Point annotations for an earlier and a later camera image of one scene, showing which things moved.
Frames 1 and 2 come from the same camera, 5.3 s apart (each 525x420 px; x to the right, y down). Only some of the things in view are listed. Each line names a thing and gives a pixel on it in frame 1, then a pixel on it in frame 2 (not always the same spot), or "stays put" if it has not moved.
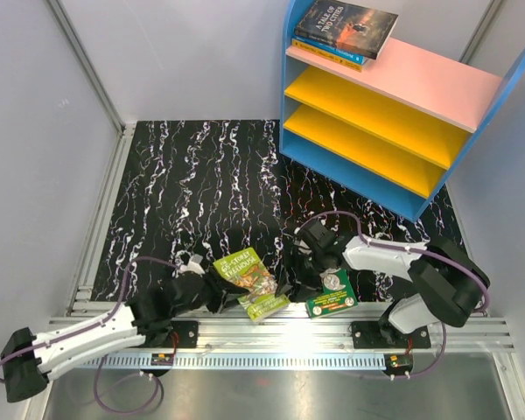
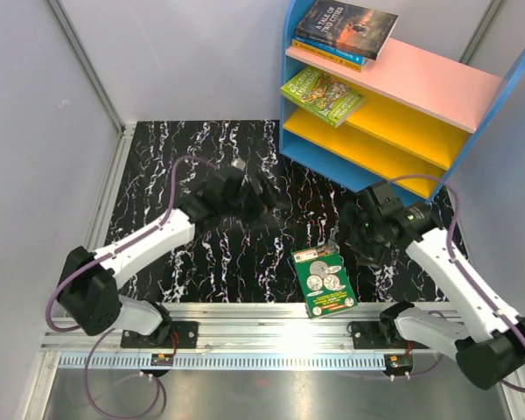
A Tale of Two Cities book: [356, 29] stays put
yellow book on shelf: [329, 55] stays put
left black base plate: [183, 335] stays put
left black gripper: [220, 298] -> [262, 204]
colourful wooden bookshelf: [401, 132] stays put
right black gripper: [311, 286] -> [349, 214]
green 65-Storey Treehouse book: [248, 270] -> [323, 94]
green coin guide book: [338, 294] stays put
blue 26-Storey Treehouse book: [332, 50] stays put
